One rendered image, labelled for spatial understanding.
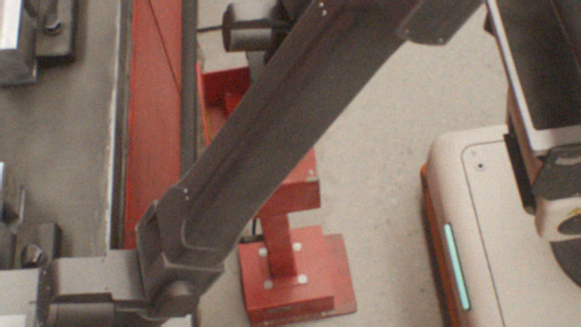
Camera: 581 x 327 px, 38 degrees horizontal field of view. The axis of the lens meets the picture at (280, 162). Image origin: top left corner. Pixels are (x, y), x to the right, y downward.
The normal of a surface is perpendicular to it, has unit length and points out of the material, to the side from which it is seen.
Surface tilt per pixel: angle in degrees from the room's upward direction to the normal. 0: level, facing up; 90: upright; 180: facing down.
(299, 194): 90
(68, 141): 0
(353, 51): 82
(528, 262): 0
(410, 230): 0
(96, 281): 26
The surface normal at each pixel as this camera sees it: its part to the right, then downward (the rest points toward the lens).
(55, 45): -0.06, -0.44
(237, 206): 0.18, 0.79
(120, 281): 0.39, -0.60
